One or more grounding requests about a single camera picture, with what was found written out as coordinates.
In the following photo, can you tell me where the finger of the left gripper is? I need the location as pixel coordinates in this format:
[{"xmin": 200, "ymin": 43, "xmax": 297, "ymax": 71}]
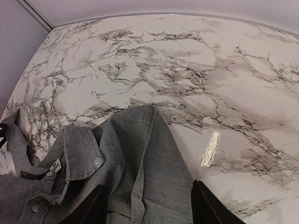
[{"xmin": 0, "ymin": 123, "xmax": 8, "ymax": 146}]

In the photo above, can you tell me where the grey button-up shirt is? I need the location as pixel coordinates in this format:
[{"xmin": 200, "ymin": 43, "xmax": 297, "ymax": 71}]
[{"xmin": 0, "ymin": 105, "xmax": 192, "ymax": 224}]

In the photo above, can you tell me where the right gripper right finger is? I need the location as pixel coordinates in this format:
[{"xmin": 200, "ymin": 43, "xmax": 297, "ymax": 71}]
[{"xmin": 191, "ymin": 180, "xmax": 245, "ymax": 224}]

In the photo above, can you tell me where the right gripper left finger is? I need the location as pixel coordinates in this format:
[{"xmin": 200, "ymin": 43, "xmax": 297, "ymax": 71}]
[{"xmin": 60, "ymin": 185, "xmax": 107, "ymax": 224}]

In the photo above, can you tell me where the left aluminium frame post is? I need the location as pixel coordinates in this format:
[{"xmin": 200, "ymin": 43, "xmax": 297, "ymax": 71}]
[{"xmin": 17, "ymin": 0, "xmax": 55, "ymax": 32}]

